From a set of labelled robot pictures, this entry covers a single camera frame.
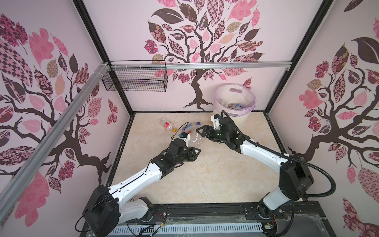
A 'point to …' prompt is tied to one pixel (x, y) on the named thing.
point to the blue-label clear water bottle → (235, 106)
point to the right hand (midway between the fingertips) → (199, 130)
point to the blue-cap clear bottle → (190, 127)
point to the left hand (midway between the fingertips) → (198, 154)
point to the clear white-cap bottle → (198, 140)
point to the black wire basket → (136, 79)
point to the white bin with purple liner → (237, 100)
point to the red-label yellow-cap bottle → (167, 124)
